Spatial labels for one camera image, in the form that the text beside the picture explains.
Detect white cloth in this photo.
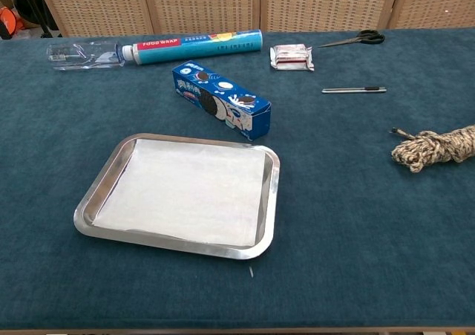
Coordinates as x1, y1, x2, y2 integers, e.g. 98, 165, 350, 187
91, 138, 267, 248

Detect rectangular metal tray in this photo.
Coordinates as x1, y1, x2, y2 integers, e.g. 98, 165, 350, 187
73, 132, 281, 261

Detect blue cookie box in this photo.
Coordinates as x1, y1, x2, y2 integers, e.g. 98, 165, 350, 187
171, 60, 272, 142

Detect plastic food wrap box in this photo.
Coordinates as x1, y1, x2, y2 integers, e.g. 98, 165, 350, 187
131, 29, 263, 66

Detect small white pen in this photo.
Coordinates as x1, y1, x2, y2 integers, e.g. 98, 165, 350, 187
321, 86, 387, 94

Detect blue table cloth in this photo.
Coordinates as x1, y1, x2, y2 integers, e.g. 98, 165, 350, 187
0, 27, 475, 331

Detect wicker folding screen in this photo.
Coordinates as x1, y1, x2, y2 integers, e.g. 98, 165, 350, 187
33, 0, 475, 38

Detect clear plastic bottle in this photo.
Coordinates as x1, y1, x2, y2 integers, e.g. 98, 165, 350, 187
46, 41, 134, 71

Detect black tripod stand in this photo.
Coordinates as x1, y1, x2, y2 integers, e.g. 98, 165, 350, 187
20, 0, 56, 39

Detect orange object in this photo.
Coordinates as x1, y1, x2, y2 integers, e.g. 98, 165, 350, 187
0, 7, 24, 35

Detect black handled scissors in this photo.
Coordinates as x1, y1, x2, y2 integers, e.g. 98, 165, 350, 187
318, 29, 386, 49

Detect beige braided rope bundle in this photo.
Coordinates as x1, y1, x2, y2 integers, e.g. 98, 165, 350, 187
388, 125, 475, 174

